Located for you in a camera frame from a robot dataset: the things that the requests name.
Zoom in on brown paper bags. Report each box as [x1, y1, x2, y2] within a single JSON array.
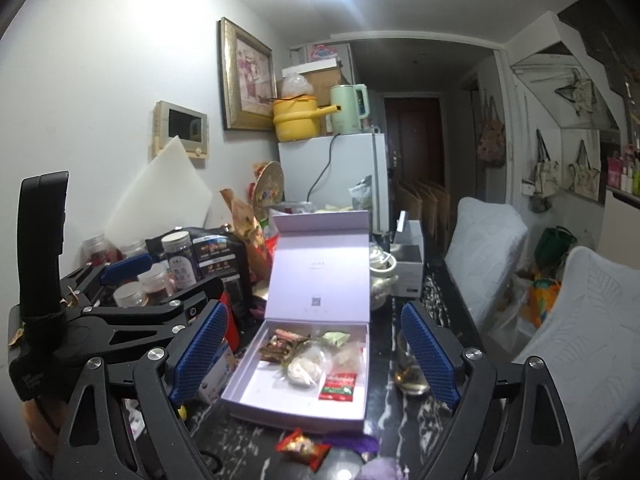
[[397, 180, 452, 257]]

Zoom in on white plastic bag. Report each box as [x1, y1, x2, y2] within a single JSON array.
[[492, 280, 534, 354]]

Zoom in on dark green bag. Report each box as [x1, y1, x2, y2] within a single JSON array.
[[535, 226, 579, 272]]

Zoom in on white teapot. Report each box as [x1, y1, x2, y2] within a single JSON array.
[[369, 242, 399, 312]]

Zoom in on lavender gift box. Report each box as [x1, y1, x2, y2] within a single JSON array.
[[220, 210, 372, 434]]

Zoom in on white and grey box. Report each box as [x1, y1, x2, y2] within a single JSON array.
[[390, 220, 426, 297]]

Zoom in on gold framed picture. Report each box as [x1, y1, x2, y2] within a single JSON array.
[[218, 16, 277, 132]]

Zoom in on beige wall intercom panel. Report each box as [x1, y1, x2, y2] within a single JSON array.
[[152, 100, 209, 167]]

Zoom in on white fridge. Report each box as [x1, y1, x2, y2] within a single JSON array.
[[277, 132, 391, 234]]

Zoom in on clear plastic bag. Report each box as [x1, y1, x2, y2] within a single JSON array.
[[280, 72, 316, 99]]

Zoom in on clear packet with white coil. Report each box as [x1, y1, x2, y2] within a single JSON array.
[[286, 344, 327, 389]]

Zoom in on round speckled snack disc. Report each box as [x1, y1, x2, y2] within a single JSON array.
[[252, 161, 285, 207]]

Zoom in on green electric kettle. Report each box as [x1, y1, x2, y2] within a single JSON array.
[[328, 84, 372, 136]]

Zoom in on clear jar with pale lid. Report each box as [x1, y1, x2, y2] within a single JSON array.
[[114, 281, 149, 309]]

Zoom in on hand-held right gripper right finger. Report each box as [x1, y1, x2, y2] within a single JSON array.
[[401, 302, 581, 480]]

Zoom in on black power cord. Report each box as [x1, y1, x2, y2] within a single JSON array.
[[306, 135, 342, 204]]

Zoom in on brown paper snack bag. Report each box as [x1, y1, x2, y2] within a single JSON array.
[[220, 189, 274, 287]]

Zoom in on red box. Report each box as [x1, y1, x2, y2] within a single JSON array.
[[220, 290, 247, 357]]

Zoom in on silver green pouch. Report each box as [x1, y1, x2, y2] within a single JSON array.
[[348, 176, 374, 212]]

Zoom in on glass mug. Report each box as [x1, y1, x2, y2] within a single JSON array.
[[395, 330, 437, 397]]

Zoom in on red patterned snack packet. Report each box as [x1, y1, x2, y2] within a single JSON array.
[[276, 429, 332, 472]]

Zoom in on clear packet with pale snack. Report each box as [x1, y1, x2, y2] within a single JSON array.
[[331, 344, 364, 377]]

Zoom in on star shaped hanging bag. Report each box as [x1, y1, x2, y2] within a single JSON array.
[[554, 70, 596, 114]]

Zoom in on row of bottles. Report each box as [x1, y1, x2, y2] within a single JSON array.
[[607, 145, 640, 194]]

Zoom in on floral tote bag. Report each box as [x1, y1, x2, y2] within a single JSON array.
[[477, 90, 507, 169]]

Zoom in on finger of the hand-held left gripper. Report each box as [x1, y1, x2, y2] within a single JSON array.
[[81, 277, 226, 337], [60, 252, 154, 307]]

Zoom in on yellow pot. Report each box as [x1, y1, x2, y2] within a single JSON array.
[[271, 95, 344, 143]]

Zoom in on dark red door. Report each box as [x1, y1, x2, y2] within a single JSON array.
[[384, 96, 446, 197]]

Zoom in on white flat box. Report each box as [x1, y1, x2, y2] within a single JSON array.
[[281, 58, 337, 79]]

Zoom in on clear jar with red contents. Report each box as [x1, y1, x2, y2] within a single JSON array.
[[137, 263, 174, 302], [80, 234, 122, 267]]

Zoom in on purple snack packet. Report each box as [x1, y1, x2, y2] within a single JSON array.
[[322, 432, 381, 457]]

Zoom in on orange bag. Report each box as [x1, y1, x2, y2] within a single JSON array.
[[529, 277, 562, 329]]

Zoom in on cardboard box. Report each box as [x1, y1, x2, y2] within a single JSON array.
[[300, 60, 347, 95]]

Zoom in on beige tote bag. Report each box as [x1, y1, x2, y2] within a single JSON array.
[[567, 139, 602, 197], [530, 130, 562, 197]]

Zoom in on jar with purple label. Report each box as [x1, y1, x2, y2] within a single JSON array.
[[161, 232, 202, 292]]

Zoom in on black printed bag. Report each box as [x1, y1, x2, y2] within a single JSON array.
[[145, 227, 252, 312]]

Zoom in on brown and red candy packet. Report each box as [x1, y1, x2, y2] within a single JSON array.
[[259, 329, 302, 364]]

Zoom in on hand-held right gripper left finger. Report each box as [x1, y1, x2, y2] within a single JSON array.
[[52, 299, 231, 480]]

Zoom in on white cutting board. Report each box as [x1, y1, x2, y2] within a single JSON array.
[[102, 136, 214, 242]]

